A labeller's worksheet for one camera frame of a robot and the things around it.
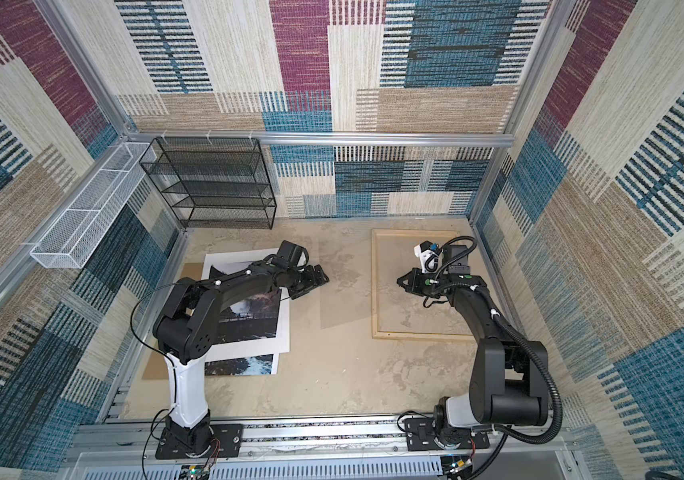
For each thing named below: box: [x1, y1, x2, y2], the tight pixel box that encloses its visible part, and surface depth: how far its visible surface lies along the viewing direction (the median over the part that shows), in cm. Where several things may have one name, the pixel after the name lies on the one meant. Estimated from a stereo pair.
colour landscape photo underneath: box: [204, 354, 274, 376], surface depth 87 cm
